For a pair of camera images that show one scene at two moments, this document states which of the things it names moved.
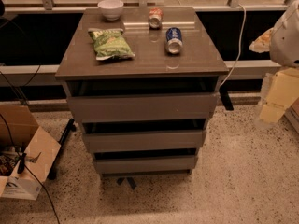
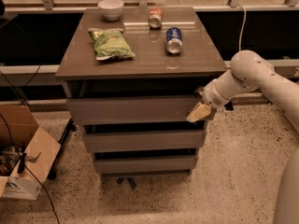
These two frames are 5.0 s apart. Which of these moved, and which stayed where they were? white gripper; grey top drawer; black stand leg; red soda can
Moved: white gripper
Stayed: grey top drawer; red soda can; black stand leg
